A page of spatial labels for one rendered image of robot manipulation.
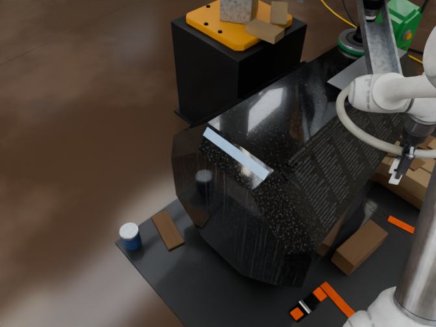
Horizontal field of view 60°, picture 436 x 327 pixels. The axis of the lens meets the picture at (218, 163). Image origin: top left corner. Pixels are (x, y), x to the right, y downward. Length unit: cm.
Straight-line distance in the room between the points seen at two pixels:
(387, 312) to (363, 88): 60
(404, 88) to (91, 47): 316
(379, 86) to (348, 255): 117
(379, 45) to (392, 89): 83
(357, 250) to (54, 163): 197
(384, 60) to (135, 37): 258
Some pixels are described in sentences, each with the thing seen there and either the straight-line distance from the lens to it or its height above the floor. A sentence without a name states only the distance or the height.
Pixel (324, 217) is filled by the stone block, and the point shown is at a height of 67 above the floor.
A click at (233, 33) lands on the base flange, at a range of 229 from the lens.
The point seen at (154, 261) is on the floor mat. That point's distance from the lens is 215.
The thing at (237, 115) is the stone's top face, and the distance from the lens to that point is 158.
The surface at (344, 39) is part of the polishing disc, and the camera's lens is 210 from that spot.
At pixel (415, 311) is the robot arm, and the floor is 120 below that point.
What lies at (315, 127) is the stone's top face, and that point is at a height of 87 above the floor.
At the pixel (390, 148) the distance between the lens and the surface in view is 139.
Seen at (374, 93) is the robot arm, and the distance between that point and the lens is 115.
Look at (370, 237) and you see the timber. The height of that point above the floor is 13.
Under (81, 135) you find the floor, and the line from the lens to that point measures 290.
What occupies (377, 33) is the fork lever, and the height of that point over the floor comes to 101.
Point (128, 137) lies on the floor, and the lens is 279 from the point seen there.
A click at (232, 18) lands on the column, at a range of 238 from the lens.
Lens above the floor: 191
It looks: 49 degrees down
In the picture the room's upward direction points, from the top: straight up
